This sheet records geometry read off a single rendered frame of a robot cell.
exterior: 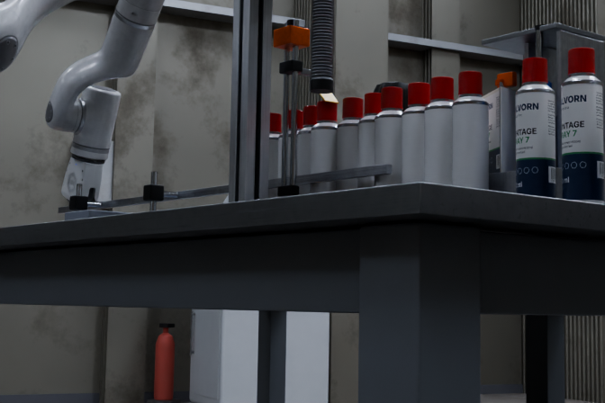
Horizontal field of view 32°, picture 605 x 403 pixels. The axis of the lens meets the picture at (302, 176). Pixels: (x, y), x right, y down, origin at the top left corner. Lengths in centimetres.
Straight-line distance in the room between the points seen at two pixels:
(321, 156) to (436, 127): 25
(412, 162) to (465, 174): 11
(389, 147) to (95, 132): 96
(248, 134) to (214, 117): 695
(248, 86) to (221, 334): 543
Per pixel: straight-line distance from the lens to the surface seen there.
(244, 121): 165
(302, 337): 722
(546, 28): 152
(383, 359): 72
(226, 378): 704
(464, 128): 150
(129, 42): 231
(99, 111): 240
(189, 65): 859
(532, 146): 142
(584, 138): 138
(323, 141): 172
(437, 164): 153
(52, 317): 808
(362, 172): 161
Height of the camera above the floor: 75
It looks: 7 degrees up
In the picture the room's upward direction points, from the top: 1 degrees clockwise
